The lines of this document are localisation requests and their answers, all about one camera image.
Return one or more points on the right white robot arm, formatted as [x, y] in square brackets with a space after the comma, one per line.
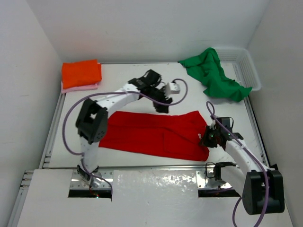
[260, 187]

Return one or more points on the orange t shirt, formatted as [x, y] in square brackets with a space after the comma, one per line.
[82, 73]

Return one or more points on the red t shirt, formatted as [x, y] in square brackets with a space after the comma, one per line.
[172, 136]

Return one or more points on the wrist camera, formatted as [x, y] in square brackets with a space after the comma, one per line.
[173, 88]
[213, 124]

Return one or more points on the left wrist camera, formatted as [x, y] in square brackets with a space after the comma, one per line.
[173, 88]

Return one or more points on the green t shirt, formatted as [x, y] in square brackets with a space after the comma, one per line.
[206, 68]

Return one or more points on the pink t shirt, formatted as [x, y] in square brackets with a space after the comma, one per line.
[80, 88]

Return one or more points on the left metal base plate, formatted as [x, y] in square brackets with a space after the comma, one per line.
[78, 183]

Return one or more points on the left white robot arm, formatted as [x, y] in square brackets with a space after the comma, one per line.
[92, 122]

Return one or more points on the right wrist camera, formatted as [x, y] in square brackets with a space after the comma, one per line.
[213, 124]

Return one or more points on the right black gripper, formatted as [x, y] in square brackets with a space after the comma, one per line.
[207, 138]

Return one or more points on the white front cover panel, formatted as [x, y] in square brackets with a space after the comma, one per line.
[141, 198]

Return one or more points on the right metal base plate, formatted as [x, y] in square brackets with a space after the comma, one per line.
[205, 180]

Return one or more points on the white plastic basket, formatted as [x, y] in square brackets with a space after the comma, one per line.
[243, 64]

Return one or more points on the metal base plate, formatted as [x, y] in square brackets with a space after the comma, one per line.
[205, 180]
[78, 183]

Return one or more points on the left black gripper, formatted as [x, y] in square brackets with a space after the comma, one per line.
[160, 99]

